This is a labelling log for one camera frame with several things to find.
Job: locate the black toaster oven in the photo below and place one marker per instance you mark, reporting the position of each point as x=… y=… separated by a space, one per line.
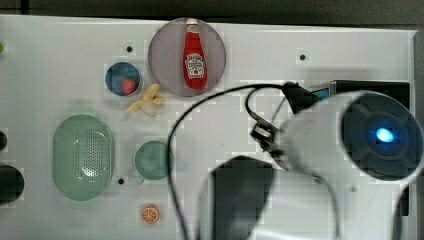
x=397 y=90

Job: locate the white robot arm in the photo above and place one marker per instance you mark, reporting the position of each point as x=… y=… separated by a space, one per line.
x=338 y=171

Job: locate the red ketchup bottle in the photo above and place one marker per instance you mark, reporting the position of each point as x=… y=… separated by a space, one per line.
x=194 y=63

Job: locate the peeled banana toy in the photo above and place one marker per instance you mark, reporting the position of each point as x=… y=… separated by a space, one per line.
x=148 y=102

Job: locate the green cup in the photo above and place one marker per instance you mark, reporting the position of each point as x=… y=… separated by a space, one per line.
x=153 y=161

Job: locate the pink round plate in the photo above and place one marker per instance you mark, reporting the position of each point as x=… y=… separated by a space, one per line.
x=165 y=57

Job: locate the red strawberry in bowl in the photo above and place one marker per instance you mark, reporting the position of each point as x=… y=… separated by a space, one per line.
x=129 y=86

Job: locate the blue bowl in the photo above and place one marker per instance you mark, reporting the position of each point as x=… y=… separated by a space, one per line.
x=119 y=72

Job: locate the orange slice toy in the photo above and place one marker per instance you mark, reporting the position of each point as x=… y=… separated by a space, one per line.
x=150 y=214

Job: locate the green perforated basket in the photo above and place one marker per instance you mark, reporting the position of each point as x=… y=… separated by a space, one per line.
x=83 y=157

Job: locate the large black cylinder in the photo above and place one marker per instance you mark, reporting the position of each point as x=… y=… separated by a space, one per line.
x=11 y=184

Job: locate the small black cylinder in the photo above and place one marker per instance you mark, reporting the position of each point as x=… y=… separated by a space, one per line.
x=3 y=140

